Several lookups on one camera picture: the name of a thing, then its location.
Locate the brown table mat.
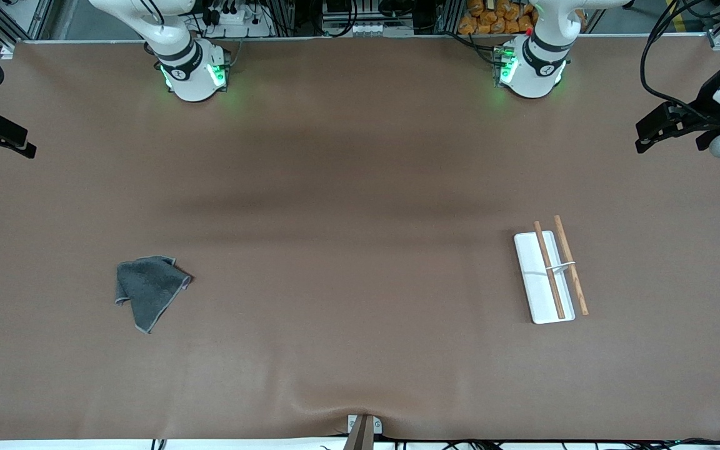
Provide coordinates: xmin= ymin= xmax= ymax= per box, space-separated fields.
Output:
xmin=0 ymin=34 xmax=720 ymax=441

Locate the white power strip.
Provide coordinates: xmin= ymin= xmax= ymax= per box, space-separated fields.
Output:
xmin=197 ymin=0 xmax=275 ymax=38

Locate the orange packaged items pile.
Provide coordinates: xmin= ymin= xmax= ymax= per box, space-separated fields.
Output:
xmin=458 ymin=0 xmax=539 ymax=35

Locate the aluminium frame post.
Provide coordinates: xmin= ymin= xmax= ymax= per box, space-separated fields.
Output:
xmin=272 ymin=0 xmax=301 ymax=35
xmin=435 ymin=0 xmax=464 ymax=35

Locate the white rack with wooden rods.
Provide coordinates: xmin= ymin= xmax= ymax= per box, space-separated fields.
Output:
xmin=513 ymin=214 xmax=590 ymax=325

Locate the dark grey towel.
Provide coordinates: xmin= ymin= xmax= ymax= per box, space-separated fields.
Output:
xmin=115 ymin=255 xmax=193 ymax=334

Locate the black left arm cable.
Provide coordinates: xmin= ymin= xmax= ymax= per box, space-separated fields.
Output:
xmin=640 ymin=0 xmax=714 ymax=123

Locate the grey camera mount pole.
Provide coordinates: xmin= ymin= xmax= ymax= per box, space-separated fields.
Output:
xmin=342 ymin=414 xmax=384 ymax=450

